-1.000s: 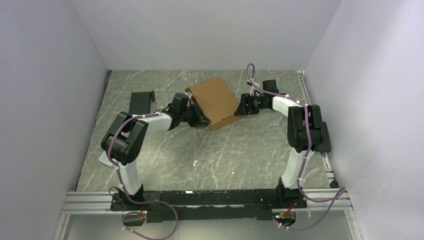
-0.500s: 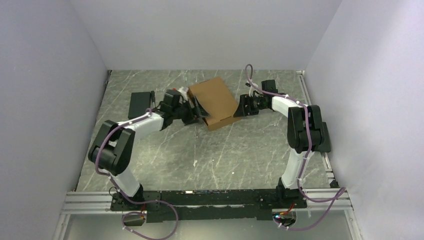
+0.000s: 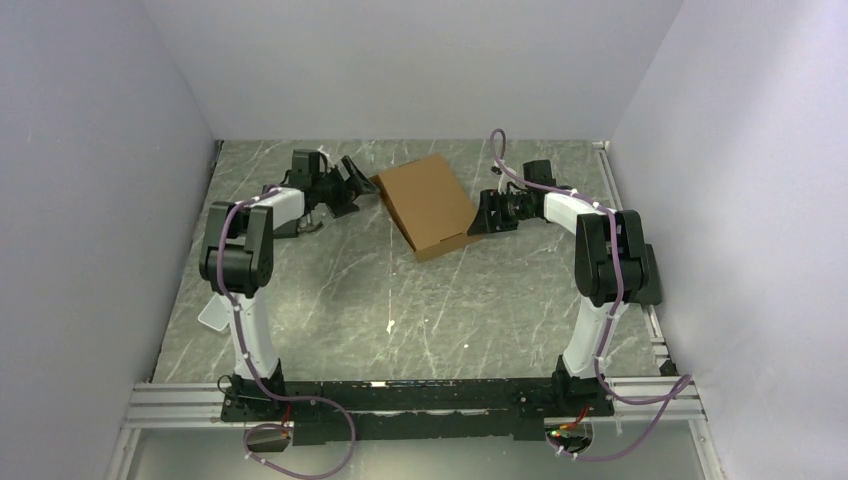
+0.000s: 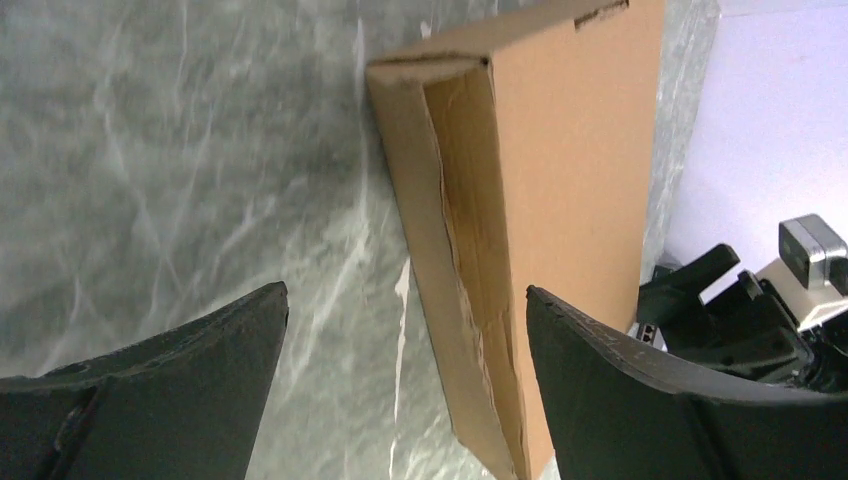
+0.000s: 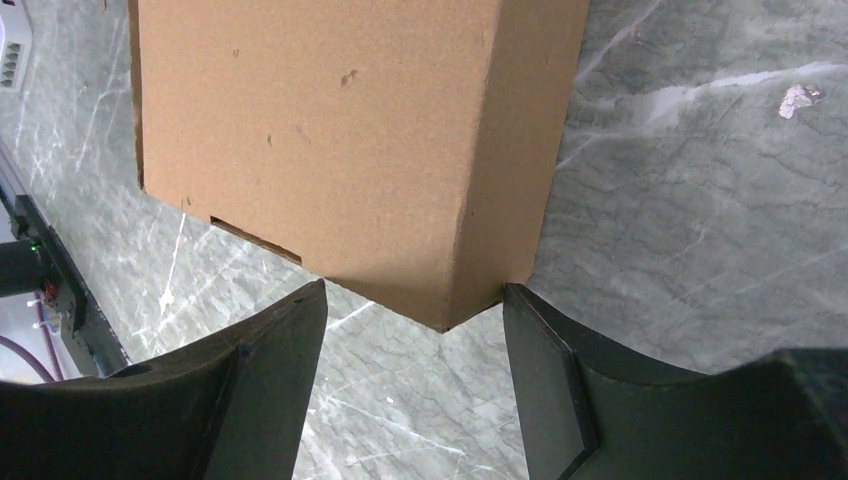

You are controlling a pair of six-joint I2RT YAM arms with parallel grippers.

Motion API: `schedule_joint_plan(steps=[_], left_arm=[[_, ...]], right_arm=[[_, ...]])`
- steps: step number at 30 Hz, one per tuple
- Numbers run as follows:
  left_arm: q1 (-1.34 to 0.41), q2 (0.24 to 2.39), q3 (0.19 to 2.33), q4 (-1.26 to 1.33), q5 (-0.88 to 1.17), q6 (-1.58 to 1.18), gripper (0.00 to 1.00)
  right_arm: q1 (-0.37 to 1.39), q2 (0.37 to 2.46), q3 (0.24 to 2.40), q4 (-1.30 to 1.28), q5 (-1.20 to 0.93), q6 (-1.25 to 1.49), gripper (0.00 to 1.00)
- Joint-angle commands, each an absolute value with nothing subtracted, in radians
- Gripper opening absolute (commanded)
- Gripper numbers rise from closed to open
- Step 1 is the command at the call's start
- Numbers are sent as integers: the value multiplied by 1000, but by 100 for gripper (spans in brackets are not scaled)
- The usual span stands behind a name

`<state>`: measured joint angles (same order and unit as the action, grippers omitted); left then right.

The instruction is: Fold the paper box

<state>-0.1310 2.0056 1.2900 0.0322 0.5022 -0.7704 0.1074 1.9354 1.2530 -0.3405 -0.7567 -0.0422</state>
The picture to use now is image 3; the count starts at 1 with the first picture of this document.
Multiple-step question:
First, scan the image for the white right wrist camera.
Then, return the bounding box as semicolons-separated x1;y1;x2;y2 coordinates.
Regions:
491;164;508;178

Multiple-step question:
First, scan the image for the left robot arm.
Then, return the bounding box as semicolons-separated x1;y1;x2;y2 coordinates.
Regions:
198;149;380;420

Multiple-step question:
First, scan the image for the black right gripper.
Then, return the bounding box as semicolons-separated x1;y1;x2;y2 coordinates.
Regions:
467;189;535;237

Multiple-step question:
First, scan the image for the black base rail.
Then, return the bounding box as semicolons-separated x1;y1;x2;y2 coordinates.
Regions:
221;371;614;446

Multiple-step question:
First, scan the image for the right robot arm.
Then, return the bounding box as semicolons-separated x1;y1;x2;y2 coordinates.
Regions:
467;157;651;415

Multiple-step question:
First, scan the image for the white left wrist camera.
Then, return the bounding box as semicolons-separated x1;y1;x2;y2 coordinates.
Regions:
317;146;334;169

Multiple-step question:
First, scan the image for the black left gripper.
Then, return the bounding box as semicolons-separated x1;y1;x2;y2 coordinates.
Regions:
313;156;380;219

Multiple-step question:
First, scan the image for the aluminium frame rail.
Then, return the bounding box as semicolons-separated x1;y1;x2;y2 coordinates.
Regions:
123;383;224;429

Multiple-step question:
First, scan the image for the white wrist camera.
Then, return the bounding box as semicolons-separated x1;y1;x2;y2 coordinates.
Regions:
317;146;334;169
491;164;508;178

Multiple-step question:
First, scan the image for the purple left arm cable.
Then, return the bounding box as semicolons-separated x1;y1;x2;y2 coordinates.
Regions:
215;188;359;480

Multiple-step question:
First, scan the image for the brown cardboard box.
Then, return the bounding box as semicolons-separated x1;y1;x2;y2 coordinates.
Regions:
371;154;482;263

